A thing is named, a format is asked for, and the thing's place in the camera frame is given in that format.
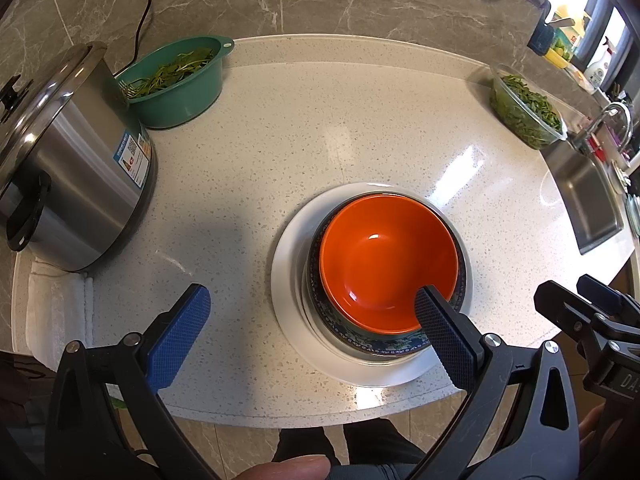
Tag yellow container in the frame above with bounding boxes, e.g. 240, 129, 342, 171
545, 25, 581, 68

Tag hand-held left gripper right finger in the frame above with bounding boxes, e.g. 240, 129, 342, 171
405, 285, 581, 480

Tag green floral patterned bowl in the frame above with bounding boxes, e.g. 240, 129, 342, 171
304, 192, 473, 358

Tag large white plate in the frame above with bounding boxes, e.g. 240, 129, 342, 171
271, 182, 473, 388

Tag white folded towel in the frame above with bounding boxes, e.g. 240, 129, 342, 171
30, 255, 96, 366

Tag person's left hand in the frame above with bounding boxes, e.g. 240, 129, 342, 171
248, 454, 332, 480

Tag orange bowl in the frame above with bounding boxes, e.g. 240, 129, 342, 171
319, 196, 460, 335

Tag clear glass bowl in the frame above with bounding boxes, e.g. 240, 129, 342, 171
489, 64, 568, 151

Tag chrome faucet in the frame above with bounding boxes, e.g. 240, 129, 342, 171
575, 101, 635, 153

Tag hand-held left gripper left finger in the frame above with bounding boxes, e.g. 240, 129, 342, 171
45, 283, 221, 480

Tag person's right hand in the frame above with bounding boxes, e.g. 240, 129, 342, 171
579, 404, 608, 453

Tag steel sink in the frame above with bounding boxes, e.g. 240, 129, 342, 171
542, 137, 626, 256

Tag green plastic basin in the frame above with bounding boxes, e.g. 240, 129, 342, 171
116, 35, 235, 129

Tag leafy greens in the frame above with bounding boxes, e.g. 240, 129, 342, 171
492, 75, 563, 148
119, 47, 216, 98

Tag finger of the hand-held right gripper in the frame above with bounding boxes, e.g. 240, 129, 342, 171
576, 274, 640, 331
534, 280, 608, 356

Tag black power cable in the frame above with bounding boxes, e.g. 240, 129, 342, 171
116, 0, 153, 78

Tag stainless steel rice cooker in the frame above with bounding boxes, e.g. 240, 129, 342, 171
0, 42, 158, 273

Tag white spray bottle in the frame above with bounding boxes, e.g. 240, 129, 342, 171
587, 37, 613, 86

